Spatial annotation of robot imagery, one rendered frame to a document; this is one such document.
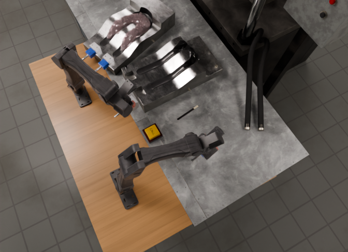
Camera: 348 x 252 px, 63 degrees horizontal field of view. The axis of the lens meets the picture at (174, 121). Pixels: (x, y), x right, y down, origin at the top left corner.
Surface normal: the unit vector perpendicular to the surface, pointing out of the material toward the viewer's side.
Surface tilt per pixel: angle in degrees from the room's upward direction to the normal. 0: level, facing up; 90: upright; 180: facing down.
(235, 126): 0
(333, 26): 90
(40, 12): 0
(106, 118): 0
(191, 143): 16
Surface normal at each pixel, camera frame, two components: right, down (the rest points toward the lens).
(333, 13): -0.86, 0.46
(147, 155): 0.29, -0.44
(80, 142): 0.02, -0.37
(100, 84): 0.21, -0.22
